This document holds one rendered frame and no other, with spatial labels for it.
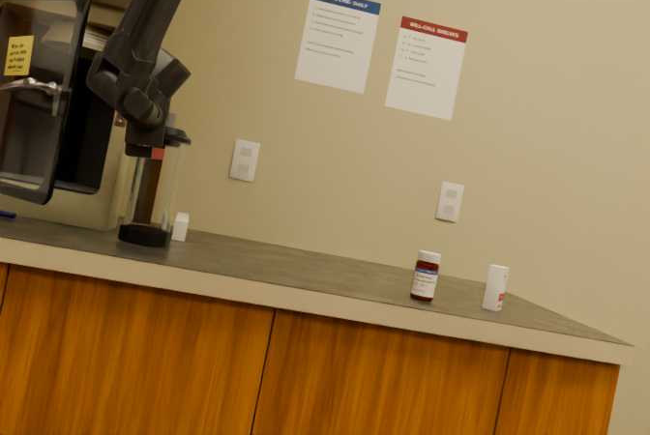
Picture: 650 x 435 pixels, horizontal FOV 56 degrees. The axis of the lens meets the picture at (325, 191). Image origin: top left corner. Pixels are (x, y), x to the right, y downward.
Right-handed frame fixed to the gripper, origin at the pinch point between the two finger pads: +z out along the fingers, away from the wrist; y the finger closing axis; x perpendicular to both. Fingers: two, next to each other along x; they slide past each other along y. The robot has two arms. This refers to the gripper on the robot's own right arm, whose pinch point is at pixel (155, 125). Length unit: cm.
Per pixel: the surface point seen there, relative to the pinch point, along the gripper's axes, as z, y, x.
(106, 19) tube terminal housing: 12.2, 23.0, 14.5
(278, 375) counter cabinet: -8, -43, -28
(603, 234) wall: 62, -8, -131
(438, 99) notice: 58, 27, -72
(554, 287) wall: 63, -27, -116
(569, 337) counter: -10, -32, -81
